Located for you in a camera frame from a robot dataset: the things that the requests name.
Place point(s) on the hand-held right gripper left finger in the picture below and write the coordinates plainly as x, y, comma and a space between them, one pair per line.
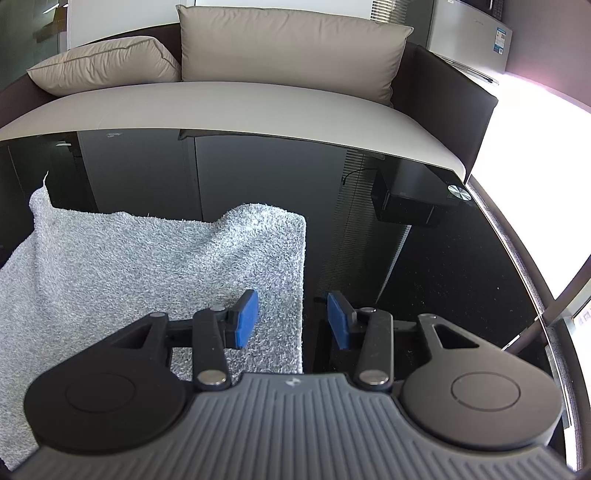
244, 321

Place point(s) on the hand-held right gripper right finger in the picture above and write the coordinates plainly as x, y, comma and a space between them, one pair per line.
339, 321

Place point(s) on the grey fluffy towel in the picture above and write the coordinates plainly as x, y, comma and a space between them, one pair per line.
138, 277

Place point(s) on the round metal table cap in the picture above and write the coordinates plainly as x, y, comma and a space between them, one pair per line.
459, 192

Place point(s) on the metal table leg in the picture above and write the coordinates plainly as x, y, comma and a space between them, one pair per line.
538, 325

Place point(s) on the brown sofa with beige seat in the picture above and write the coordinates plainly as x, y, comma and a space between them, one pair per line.
277, 115

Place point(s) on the large beige cushion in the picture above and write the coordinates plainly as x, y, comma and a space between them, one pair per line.
286, 50

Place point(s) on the small beige cushion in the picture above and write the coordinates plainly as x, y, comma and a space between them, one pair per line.
106, 64

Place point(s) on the silver mini fridge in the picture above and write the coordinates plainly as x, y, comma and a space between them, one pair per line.
466, 41

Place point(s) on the black microwave oven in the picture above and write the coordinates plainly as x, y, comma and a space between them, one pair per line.
488, 5

